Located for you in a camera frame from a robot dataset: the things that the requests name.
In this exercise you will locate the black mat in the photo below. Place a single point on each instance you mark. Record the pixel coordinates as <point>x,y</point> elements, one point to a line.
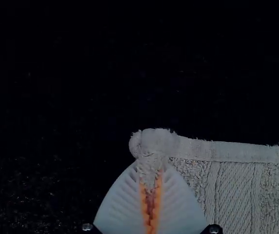
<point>56,73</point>

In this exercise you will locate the pale towel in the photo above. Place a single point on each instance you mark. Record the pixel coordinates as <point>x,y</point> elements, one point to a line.
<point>239,182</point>

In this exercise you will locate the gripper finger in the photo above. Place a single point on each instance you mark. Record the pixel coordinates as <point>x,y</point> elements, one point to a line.
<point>120,207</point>
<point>178,209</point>

